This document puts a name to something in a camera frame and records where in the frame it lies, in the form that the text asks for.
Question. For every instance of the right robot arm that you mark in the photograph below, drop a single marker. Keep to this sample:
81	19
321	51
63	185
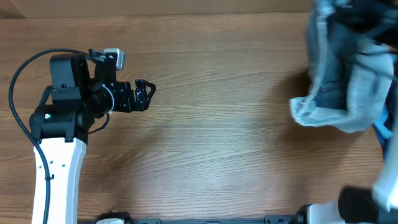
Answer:
373	199

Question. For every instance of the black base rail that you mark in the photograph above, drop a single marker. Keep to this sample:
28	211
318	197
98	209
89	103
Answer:
268	219

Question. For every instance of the blue denim garment pile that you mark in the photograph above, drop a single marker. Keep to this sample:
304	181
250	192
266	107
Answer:
383	127

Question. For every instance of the light blue denim shorts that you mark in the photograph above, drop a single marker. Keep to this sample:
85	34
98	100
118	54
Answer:
350	64

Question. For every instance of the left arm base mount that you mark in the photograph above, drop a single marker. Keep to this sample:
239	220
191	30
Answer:
115	218

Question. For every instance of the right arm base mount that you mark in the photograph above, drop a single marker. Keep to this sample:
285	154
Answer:
324	213

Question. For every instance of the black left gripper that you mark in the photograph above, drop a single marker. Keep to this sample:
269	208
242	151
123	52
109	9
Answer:
132	97

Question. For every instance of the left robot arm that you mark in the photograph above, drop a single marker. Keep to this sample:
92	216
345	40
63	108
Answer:
84	88

